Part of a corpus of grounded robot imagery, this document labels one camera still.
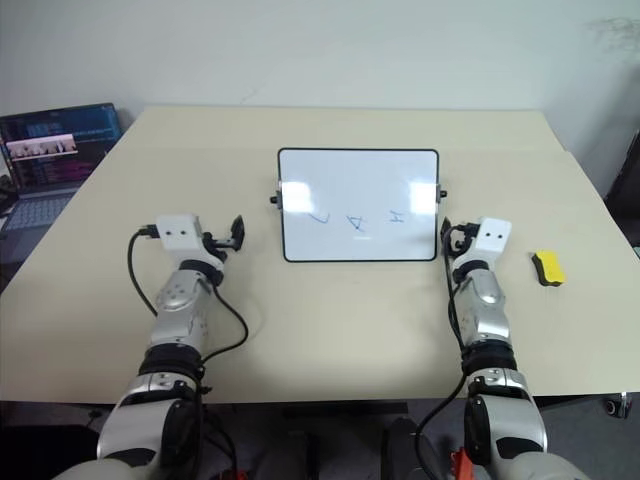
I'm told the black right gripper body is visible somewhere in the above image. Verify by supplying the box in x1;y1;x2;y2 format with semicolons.
449;221;482;257

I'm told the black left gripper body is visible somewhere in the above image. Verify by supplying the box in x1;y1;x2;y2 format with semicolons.
201;230;237;261

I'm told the yellow and black eraser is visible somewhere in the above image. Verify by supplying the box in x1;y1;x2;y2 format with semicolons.
529;249;568;288

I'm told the black-framed tabletop whiteboard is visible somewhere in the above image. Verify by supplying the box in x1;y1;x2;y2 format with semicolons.
269;146;449;264

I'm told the open laptop computer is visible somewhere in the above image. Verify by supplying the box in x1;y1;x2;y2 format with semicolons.
0;102;123;232

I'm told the dark rounded shape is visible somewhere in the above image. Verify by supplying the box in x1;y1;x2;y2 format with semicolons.
380;415;426;480

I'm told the red plastic part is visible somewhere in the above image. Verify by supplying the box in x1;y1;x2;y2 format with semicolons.
448;446;474;480

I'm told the chair caster wheel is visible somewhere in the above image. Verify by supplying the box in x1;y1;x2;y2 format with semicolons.
602;392;632;419

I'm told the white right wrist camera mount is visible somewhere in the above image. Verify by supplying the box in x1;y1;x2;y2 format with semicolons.
452;216;513;274

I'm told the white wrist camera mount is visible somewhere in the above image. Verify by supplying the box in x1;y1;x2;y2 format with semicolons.
153;213;225;266
452;216;513;274

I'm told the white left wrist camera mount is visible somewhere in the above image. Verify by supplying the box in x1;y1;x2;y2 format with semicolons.
153;213;225;266

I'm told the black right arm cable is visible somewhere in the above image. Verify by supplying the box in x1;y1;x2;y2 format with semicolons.
415;234;480;474

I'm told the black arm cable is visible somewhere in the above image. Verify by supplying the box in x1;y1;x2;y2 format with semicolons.
415;234;480;474
128;225;250;396

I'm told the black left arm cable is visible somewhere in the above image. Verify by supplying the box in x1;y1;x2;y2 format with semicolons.
128;225;250;396

